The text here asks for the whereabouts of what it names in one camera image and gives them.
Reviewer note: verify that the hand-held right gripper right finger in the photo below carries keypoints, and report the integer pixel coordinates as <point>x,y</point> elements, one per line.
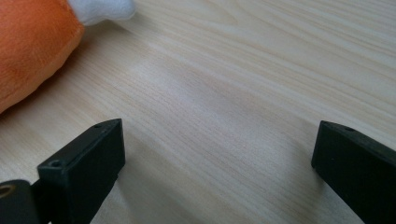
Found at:
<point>361,174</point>

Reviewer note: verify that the orange and white plush toy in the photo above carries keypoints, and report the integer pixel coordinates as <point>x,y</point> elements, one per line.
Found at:
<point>34,46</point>

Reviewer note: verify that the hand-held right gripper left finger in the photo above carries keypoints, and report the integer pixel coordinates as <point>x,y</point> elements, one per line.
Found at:
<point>81,174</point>

